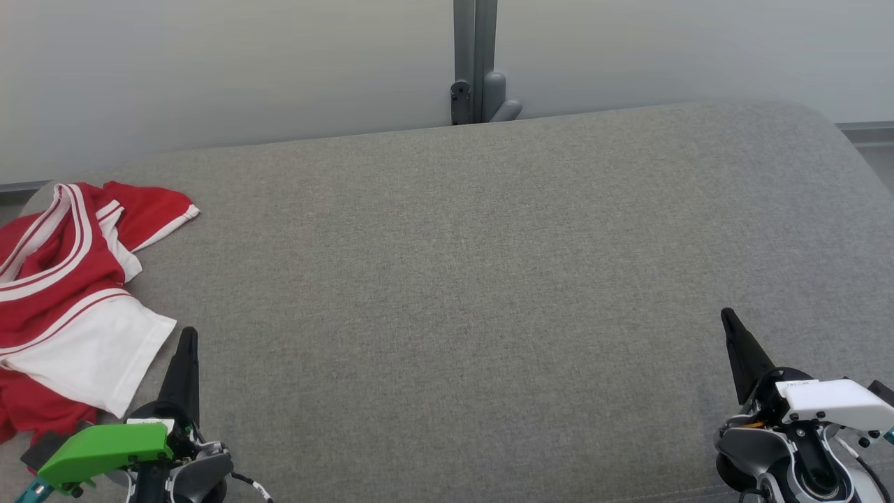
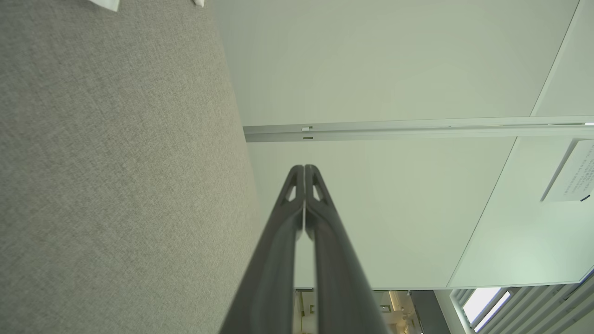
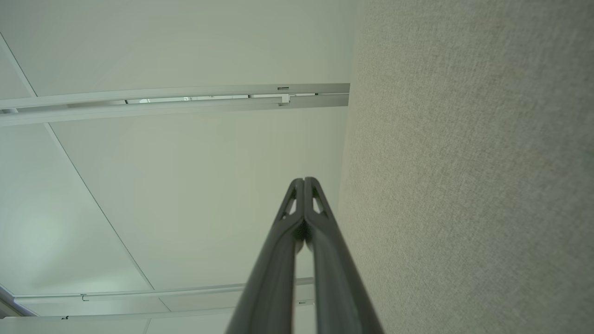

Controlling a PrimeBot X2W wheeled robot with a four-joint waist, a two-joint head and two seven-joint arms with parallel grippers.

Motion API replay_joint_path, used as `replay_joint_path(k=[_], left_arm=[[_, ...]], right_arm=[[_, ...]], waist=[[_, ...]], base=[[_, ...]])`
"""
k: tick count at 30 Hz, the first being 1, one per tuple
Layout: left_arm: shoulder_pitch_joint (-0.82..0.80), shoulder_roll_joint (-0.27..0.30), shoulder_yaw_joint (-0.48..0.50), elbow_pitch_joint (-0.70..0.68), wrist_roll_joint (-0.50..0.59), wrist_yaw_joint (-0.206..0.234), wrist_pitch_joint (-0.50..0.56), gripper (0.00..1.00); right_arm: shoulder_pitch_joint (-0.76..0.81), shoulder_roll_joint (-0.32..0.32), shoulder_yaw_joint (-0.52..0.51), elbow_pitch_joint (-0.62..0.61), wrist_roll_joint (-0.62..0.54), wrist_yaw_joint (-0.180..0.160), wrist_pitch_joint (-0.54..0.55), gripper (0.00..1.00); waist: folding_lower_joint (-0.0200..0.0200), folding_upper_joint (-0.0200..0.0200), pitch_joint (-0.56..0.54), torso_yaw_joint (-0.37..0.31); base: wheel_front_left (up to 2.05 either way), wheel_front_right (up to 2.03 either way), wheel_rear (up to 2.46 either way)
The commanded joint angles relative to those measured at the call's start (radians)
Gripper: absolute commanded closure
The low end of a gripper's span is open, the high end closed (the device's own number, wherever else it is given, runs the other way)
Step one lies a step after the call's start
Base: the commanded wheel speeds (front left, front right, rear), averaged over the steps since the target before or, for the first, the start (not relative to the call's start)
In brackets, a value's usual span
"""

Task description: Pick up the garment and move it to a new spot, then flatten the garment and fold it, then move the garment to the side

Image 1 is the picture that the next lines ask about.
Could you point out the dark metal bracket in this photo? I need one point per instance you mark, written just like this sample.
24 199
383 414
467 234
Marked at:
460 101

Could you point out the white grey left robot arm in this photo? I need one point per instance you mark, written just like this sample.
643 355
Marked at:
202 476

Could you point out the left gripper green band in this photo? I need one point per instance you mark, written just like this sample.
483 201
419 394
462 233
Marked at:
105 450

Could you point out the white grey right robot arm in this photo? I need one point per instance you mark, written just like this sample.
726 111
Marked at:
747 447

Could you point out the grey partition post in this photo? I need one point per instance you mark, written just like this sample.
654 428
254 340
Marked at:
475 42

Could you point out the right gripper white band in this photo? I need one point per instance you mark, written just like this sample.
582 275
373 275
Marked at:
831 402

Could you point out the red and white shirt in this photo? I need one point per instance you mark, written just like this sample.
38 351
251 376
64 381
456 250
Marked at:
63 279

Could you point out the grey fabric sofa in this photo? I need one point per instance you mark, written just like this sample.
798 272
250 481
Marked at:
447 279

